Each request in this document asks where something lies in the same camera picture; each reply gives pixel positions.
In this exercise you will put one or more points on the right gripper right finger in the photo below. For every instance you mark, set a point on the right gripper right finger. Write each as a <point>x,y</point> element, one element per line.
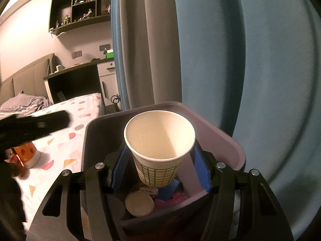
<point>203,162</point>

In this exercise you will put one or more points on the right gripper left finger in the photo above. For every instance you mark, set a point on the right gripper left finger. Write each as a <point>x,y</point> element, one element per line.
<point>117,162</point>

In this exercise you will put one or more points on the orange paper cup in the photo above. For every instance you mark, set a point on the orange paper cup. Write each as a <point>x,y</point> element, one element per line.
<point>28,154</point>

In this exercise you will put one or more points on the pink plastic bag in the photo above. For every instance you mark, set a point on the pink plastic bag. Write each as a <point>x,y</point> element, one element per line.
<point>177,197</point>

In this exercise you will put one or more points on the blue foam fruit net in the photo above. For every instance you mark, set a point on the blue foam fruit net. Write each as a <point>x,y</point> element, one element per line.
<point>167,192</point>

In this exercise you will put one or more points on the white grid paper cup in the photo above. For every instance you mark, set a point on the white grid paper cup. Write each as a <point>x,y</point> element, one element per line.
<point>159,141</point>

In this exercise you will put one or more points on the purple plastic trash bin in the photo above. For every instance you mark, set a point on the purple plastic trash bin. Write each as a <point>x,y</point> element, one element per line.
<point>106,206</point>

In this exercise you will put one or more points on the grey striped duvet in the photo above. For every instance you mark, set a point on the grey striped duvet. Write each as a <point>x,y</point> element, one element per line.
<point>23,105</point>

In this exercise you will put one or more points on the grey upholstered headboard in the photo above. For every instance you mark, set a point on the grey upholstered headboard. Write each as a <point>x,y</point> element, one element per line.
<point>29,79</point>

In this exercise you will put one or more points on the dark wooden desk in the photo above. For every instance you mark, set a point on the dark wooden desk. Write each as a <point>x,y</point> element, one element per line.
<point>74,81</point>

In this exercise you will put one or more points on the white drawer cabinet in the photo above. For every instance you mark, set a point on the white drawer cabinet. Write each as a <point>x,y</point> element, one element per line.
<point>107,76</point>

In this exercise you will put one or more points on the green box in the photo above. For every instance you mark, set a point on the green box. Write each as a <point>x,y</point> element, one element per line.
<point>109,54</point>

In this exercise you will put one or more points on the blue and grey curtain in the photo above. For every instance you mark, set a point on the blue and grey curtain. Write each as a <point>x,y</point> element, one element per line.
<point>249,67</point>

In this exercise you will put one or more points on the dark wall shelf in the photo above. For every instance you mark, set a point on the dark wall shelf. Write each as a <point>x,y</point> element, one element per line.
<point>67,15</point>

